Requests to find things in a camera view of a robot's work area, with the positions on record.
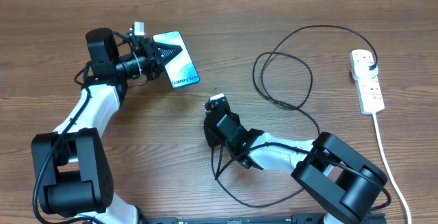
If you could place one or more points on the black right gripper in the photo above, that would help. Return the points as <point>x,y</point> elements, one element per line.
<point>215,140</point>

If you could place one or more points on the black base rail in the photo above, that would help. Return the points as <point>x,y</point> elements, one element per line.
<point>308,218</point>

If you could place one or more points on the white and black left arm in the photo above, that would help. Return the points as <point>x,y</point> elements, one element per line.
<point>73,176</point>

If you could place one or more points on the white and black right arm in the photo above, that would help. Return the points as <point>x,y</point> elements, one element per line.
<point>345,183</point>

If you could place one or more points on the blue Galaxy smartphone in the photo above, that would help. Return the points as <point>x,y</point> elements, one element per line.
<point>181,70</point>

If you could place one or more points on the white charger plug adapter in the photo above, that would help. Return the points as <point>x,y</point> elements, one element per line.
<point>364,70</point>

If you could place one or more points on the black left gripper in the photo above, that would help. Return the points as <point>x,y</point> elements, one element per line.
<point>156,61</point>

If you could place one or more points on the white power strip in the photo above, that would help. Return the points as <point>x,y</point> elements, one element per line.
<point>368,90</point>

